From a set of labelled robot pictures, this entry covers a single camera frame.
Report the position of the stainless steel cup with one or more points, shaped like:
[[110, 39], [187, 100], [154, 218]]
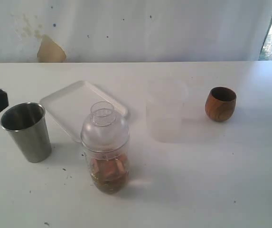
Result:
[[26, 124]]

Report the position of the clear plastic shaker lid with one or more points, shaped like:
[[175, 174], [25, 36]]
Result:
[[104, 130]]

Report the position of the clear plastic tumbler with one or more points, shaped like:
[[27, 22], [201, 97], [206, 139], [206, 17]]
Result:
[[112, 186]]

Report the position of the small brown wooden cup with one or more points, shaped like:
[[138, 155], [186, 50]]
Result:
[[220, 104]]

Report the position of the white rectangular plastic tray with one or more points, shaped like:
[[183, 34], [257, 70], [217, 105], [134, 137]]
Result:
[[70, 106]]

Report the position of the translucent plastic measuring cup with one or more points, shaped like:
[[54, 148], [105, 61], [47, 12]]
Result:
[[165, 101]]

